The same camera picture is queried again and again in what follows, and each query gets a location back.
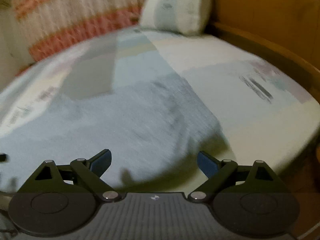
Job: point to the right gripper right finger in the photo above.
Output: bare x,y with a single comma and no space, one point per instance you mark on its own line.
218,173

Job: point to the pastel patchwork pillow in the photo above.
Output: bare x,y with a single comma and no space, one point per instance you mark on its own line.
187,17

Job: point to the red patterned curtain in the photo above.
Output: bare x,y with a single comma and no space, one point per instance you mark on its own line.
51,26

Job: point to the light blue fleece pants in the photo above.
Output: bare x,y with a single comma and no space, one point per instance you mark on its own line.
154,130

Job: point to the brown wooden headboard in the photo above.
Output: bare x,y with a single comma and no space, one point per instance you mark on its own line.
283,32

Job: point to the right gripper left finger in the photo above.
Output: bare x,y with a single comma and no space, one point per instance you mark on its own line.
89,171

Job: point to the patchwork pastel bed sheet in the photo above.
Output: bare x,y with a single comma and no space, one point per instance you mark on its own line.
263,113

